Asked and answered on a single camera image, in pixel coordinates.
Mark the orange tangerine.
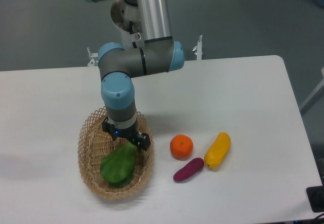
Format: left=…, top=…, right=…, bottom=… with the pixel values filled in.
left=170, top=134, right=193, bottom=159

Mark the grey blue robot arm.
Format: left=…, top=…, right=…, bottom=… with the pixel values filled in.
left=87, top=0, right=185, bottom=151

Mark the woven wicker basket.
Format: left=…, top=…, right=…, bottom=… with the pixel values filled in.
left=77, top=107, right=154, bottom=200

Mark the yellow mango fruit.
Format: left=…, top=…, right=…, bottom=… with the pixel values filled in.
left=204, top=132, right=231, bottom=169

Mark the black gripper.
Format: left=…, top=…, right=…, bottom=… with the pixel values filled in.
left=102, top=117, right=151, bottom=151

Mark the purple sweet potato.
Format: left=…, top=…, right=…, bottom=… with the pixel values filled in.
left=173, top=158, right=205, bottom=182

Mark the white furniture leg at right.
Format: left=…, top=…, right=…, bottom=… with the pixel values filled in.
left=299, top=68, right=323, bottom=116

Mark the black cable on pedestal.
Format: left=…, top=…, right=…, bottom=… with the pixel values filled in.
left=129, top=20, right=139, bottom=49

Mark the green bok choy vegetable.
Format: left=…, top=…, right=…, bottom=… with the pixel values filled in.
left=100, top=141, right=137, bottom=188

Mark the black device at table edge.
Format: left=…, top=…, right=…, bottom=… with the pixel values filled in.
left=306, top=185, right=323, bottom=213

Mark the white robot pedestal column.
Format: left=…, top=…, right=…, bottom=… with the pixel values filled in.
left=110, top=0, right=144, bottom=49

